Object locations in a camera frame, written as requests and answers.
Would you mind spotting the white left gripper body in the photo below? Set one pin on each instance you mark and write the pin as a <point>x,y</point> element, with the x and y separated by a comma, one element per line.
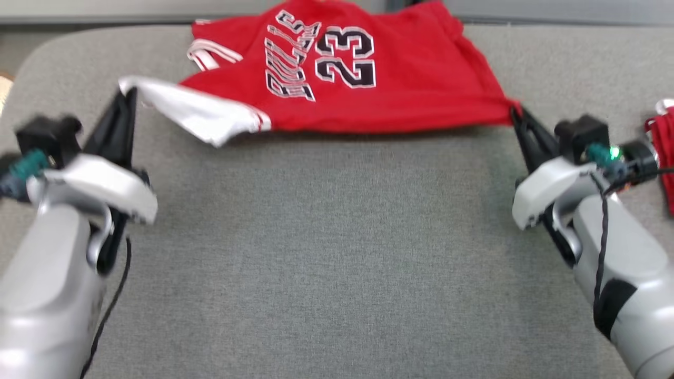
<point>100,184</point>

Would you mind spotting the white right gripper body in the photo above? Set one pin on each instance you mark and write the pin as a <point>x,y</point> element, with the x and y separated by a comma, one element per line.
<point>547,184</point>

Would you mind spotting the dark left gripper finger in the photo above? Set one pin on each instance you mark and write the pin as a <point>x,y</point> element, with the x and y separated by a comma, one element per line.
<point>127,137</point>
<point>108,139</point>

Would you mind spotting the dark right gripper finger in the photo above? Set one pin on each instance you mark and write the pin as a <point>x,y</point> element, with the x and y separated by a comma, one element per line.
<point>528,147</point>
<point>542,145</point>

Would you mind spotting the red shorts white trim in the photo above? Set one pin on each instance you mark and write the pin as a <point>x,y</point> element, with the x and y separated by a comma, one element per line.
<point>664,158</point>

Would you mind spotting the red basketball jersey number 23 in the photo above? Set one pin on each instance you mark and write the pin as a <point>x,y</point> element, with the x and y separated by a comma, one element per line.
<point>421,89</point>

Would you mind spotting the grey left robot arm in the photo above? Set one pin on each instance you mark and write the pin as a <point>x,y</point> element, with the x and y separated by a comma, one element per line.
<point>47,295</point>

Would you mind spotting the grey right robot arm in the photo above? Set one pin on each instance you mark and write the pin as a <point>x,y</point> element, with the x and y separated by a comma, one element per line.
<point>637,273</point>

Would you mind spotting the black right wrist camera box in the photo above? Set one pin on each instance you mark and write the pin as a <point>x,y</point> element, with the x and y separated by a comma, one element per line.
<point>579,137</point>

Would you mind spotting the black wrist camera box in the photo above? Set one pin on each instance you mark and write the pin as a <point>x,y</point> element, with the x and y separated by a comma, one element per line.
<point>579,137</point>
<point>47,137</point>

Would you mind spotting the teal right camera connector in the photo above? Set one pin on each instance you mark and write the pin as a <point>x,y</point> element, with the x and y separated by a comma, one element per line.
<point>600,154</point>

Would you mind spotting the teal camera connector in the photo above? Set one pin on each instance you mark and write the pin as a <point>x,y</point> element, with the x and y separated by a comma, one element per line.
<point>29,163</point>
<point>600,154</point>

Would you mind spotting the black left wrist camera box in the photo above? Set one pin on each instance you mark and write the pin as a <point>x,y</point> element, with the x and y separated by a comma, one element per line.
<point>47,137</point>

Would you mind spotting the teal left camera connector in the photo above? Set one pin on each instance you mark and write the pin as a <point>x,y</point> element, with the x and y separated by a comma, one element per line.
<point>29,163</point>

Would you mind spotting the grey partition bottom rail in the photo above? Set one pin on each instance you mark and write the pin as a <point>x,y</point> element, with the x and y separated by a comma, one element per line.
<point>105,20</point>
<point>579,20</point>

